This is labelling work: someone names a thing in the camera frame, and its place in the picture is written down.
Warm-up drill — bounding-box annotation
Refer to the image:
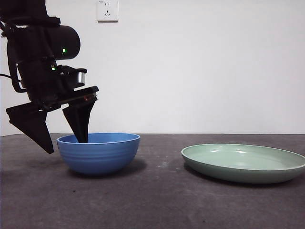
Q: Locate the blue ribbed bowl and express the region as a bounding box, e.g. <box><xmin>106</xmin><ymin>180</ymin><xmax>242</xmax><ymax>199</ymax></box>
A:
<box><xmin>56</xmin><ymin>133</ymin><xmax>141</xmax><ymax>177</ymax></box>

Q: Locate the green round plate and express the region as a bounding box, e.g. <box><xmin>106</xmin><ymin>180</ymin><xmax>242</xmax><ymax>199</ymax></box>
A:
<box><xmin>181</xmin><ymin>143</ymin><xmax>305</xmax><ymax>184</ymax></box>

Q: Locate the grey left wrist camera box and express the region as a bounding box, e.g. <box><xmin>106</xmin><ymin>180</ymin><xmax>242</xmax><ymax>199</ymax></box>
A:
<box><xmin>71</xmin><ymin>68</ymin><xmax>87</xmax><ymax>85</ymax></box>

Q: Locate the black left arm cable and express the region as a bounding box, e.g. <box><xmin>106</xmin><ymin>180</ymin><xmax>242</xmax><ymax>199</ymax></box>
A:
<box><xmin>0</xmin><ymin>62</ymin><xmax>26</xmax><ymax>94</ymax></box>

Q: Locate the white wall socket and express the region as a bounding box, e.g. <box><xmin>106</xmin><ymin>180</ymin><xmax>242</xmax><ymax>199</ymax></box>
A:
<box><xmin>96</xmin><ymin>0</ymin><xmax>119</xmax><ymax>23</ymax></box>

